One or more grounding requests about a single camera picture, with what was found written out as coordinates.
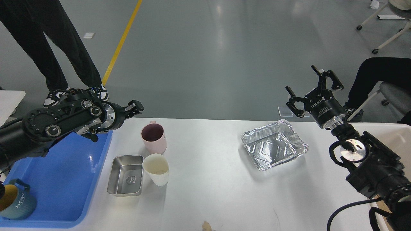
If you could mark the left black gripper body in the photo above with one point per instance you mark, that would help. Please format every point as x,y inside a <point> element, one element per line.
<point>115,116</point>

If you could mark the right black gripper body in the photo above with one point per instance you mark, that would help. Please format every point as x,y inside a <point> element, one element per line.
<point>324,108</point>

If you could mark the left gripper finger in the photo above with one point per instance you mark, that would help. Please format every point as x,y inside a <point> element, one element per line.
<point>134,108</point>

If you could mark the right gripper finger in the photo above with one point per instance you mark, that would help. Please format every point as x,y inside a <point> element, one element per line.
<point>336,85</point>
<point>291,103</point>

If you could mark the pink ribbed mug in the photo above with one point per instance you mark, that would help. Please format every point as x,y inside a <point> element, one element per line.
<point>154,139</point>

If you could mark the aluminium foil tray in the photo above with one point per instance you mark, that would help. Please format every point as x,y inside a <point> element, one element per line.
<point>273,144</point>

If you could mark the stainless steel rectangular container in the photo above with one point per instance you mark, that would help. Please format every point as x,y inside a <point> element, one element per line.
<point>126,176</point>

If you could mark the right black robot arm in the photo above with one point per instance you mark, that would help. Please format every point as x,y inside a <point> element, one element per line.
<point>349,147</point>

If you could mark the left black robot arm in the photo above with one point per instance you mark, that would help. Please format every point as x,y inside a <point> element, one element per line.
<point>79,111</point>

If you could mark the seated person black trousers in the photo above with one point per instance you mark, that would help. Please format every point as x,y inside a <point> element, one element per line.
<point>394,70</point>

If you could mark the white paper cup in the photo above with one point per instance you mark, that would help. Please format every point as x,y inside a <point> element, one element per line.
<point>157,167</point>

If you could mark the white plastic bin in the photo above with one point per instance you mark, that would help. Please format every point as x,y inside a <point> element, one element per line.
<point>396,138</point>

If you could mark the blue plastic tray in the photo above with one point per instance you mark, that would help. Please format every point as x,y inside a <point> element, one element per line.
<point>63,182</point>

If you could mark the white paper scrap on floor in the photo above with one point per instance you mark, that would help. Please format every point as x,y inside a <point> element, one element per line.
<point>88,35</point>

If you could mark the white rolling chair base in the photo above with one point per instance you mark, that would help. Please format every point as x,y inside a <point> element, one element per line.
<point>401,10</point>

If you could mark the teal ribbed mug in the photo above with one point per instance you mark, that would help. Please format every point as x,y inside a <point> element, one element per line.
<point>16,200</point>

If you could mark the crumpled paper scrap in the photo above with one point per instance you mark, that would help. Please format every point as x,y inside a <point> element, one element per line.
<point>206,226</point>

